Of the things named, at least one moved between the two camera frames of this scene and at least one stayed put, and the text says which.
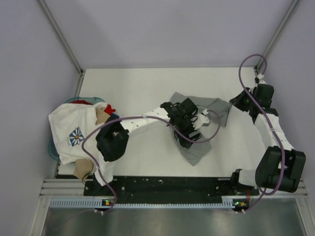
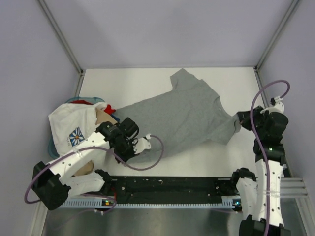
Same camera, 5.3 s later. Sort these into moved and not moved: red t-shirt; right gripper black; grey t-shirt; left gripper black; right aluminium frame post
Moved: grey t-shirt; right gripper black; left gripper black
Not moved: red t-shirt; right aluminium frame post
